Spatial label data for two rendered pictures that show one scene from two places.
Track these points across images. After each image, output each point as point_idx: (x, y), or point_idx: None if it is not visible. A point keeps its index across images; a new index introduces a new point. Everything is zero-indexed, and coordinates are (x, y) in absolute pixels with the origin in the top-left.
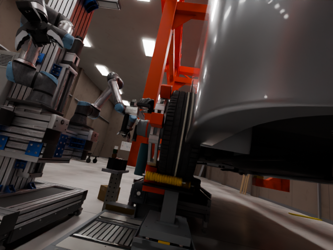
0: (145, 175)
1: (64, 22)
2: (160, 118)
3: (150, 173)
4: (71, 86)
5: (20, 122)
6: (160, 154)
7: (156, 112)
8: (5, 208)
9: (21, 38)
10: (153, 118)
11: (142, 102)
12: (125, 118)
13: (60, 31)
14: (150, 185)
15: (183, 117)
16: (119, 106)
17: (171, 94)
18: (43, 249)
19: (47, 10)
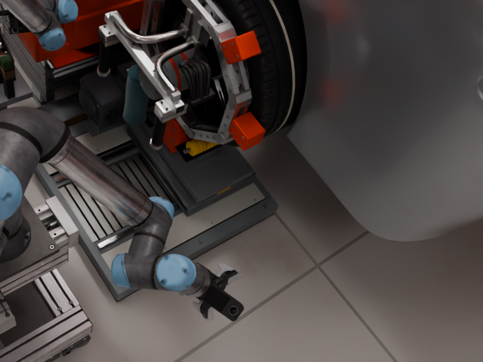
0: (195, 154)
1: (65, 151)
2: (259, 138)
3: (200, 146)
4: None
5: (14, 277)
6: (236, 146)
7: (237, 111)
8: (61, 317)
9: (212, 314)
10: (250, 143)
11: (198, 95)
12: (163, 128)
13: (168, 228)
14: (199, 155)
15: (287, 109)
16: (59, 42)
17: (260, 65)
18: (118, 291)
19: (29, 179)
